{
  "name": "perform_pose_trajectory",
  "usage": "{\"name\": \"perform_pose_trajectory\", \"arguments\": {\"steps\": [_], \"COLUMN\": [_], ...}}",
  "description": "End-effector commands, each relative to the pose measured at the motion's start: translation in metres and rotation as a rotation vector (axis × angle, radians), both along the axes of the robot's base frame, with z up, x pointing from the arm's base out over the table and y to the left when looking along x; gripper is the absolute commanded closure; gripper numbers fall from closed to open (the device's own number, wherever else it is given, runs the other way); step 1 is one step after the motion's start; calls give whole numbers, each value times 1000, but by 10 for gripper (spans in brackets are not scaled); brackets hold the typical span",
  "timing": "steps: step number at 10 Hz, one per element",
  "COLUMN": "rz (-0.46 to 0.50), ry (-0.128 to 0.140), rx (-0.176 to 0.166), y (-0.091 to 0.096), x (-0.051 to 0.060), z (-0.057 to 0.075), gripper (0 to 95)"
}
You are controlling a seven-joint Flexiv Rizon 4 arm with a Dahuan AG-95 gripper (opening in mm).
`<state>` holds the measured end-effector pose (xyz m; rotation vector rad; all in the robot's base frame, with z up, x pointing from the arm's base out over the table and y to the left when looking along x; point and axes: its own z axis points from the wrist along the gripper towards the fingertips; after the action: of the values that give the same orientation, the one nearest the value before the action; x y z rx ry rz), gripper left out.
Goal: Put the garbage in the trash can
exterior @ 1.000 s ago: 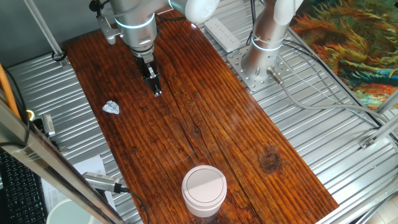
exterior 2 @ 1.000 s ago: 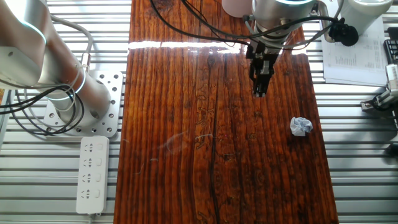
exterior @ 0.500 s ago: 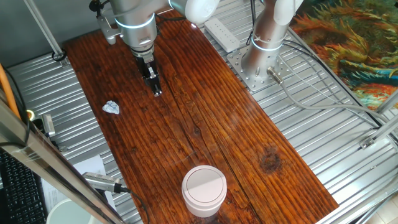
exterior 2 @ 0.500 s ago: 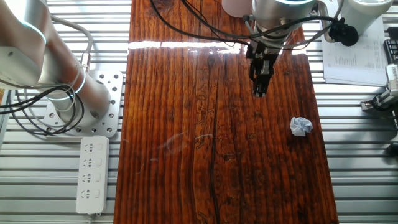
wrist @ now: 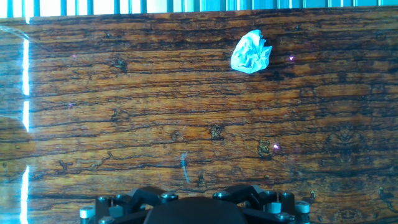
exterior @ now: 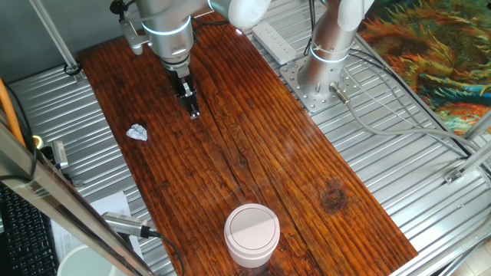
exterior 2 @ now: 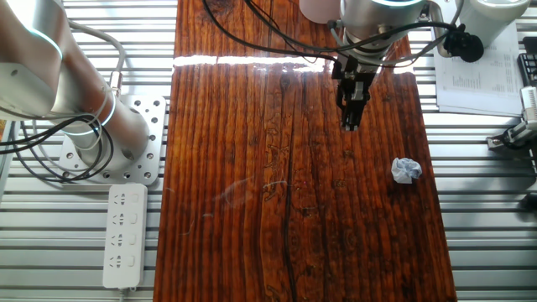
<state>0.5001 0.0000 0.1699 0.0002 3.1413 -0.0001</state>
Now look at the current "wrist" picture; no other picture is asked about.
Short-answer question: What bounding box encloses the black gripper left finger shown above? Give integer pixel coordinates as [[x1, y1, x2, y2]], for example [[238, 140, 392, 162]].
[[79, 185, 180, 224]]

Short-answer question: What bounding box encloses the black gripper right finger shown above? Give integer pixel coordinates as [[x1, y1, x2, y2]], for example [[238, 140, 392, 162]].
[[213, 184, 312, 224]]

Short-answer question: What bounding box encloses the white paper ball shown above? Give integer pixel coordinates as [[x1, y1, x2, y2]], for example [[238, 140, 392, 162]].
[[230, 29, 273, 75]]

